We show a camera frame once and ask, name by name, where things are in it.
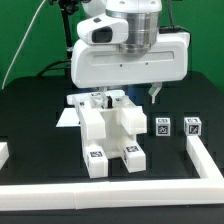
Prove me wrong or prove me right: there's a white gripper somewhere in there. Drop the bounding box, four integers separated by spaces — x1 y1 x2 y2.
71 32 190 109

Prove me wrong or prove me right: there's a white chair back frame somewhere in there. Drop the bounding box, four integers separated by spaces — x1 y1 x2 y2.
67 90 147 140

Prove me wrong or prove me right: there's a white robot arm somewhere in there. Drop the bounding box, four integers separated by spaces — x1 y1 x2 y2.
71 0 190 97

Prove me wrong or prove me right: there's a white tagged cube near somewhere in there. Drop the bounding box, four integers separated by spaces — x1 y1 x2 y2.
156 118 171 136

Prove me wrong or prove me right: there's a white tagged cube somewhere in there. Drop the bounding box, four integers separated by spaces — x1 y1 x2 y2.
156 118 171 136
184 117 202 136

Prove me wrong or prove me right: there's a white tagged cube far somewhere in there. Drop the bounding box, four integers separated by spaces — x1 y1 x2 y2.
184 117 202 136

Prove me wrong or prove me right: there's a white L-shaped border fence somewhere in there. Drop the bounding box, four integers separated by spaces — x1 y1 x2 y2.
0 136 224 211

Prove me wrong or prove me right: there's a white part at left edge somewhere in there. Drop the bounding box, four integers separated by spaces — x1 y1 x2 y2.
0 142 9 169

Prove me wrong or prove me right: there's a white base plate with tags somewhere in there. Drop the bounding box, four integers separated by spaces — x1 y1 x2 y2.
56 108 80 127

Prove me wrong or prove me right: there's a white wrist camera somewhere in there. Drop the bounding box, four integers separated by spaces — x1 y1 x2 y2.
77 14 129 45

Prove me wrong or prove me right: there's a black cable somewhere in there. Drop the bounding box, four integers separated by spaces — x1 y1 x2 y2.
35 59 73 78

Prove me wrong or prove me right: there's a black camera stand pole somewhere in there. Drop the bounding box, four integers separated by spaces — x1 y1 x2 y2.
49 0 83 61

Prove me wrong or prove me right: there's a white cable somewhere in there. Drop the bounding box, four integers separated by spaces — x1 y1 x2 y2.
1 0 48 90

